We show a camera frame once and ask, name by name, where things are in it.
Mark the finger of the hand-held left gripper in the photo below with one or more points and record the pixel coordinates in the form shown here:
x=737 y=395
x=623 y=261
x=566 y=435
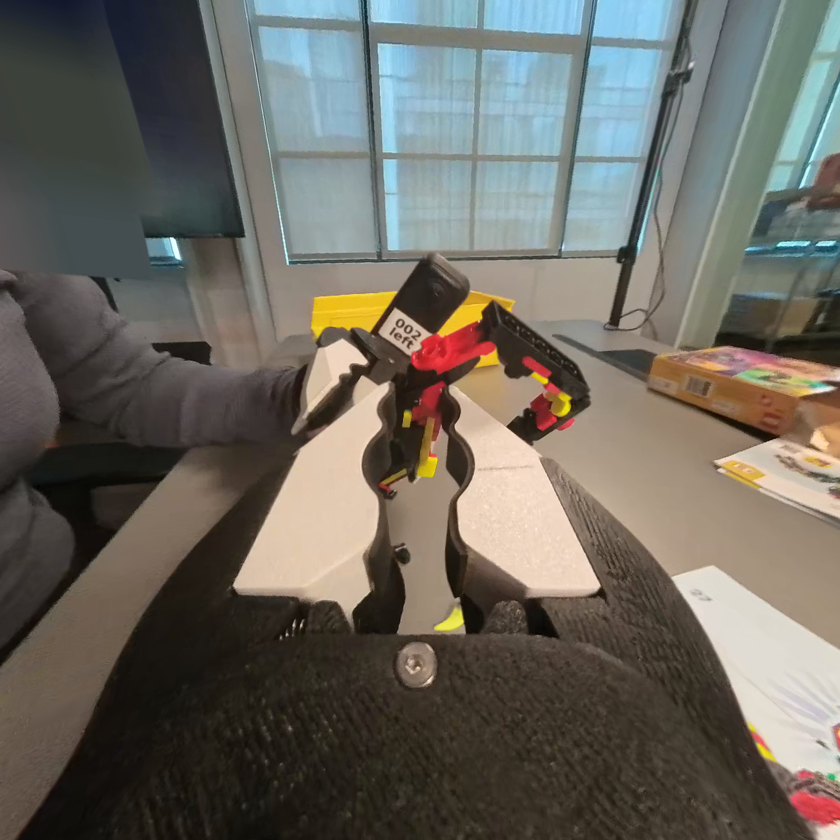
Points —
x=328 y=380

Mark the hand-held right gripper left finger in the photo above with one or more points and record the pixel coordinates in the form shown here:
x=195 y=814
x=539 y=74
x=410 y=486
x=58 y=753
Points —
x=315 y=525

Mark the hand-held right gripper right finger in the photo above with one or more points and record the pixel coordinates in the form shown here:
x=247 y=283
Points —
x=525 y=531

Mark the black red yellow lego model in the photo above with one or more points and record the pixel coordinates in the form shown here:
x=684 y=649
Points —
x=430 y=397

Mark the person's left forearm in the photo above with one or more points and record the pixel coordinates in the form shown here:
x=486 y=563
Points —
x=216 y=407

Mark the small black lego piece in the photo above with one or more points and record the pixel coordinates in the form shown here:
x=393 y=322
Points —
x=401 y=553

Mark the yellow-green lego claw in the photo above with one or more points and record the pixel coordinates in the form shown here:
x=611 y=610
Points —
x=449 y=620

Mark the orange cardboard lego box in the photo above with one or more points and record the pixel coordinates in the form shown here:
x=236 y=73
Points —
x=722 y=394

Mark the yellow plastic bin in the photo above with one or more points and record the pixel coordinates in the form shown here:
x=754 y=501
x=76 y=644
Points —
x=348 y=315

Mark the large grid window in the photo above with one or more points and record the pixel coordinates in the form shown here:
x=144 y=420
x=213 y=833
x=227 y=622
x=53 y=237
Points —
x=426 y=131

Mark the black stand pole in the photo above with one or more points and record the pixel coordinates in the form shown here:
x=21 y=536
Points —
x=646 y=197

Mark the closed instruction booklet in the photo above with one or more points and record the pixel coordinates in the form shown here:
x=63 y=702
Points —
x=787 y=472

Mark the open instruction booklet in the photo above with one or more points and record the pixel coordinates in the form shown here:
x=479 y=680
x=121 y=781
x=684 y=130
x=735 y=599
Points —
x=774 y=689

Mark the dark wall screen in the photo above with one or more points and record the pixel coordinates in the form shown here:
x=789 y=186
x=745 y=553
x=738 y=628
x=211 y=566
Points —
x=197 y=131

